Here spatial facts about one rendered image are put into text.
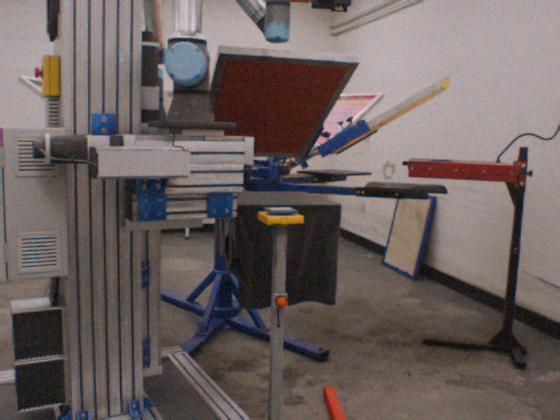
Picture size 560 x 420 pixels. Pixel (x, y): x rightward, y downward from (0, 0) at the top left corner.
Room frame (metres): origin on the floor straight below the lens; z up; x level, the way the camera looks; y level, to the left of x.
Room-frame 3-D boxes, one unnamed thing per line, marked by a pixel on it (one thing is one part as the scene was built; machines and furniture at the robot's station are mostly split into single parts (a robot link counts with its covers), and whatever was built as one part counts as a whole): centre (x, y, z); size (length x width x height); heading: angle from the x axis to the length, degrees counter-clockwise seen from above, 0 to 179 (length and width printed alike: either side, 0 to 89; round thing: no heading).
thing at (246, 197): (2.44, 0.00, 0.95); 0.48 x 0.44 x 0.01; 16
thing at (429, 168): (3.17, -1.07, 1.06); 0.61 x 0.46 x 0.12; 76
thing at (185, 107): (1.82, 0.27, 1.31); 0.15 x 0.15 x 0.10
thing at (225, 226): (2.39, 0.17, 0.79); 0.46 x 0.09 x 0.33; 16
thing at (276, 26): (1.71, 0.00, 1.56); 0.11 x 0.08 x 0.11; 3
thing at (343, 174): (3.99, -0.16, 0.91); 1.34 x 0.40 x 0.08; 136
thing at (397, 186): (3.35, -0.35, 0.91); 1.34 x 0.40 x 0.08; 76
